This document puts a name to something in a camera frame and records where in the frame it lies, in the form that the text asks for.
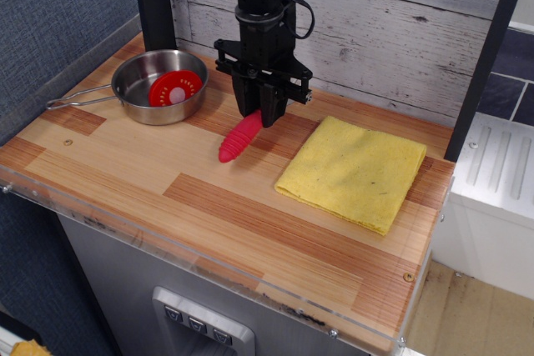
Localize white ribbed appliance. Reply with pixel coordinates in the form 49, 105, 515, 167
431, 113, 533, 298

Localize silver toy fridge cabinet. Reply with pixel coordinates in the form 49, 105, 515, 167
59, 215, 398, 355

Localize black right frame post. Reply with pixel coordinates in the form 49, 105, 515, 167
444, 0, 518, 163

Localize steel pan with handle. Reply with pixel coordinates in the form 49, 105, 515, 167
46, 49, 209, 126

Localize red handled metal fork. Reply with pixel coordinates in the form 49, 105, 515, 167
219, 109, 263, 163

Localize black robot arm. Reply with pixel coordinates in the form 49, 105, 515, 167
214, 0, 313, 128

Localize yellow object at corner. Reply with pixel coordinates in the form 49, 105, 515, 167
10, 340, 52, 356

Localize black frame post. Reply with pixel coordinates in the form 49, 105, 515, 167
137, 0, 177, 51
444, 0, 518, 163

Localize grey dispenser button panel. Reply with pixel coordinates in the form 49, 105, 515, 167
152, 286, 256, 355

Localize yellow folded cloth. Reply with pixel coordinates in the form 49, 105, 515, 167
275, 116, 426, 235

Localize red perforated plastic disc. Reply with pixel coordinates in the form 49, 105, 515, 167
149, 70, 203, 107

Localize black left frame post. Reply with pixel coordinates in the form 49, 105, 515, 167
137, 0, 177, 51

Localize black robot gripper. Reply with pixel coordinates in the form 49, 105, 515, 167
214, 18, 312, 128

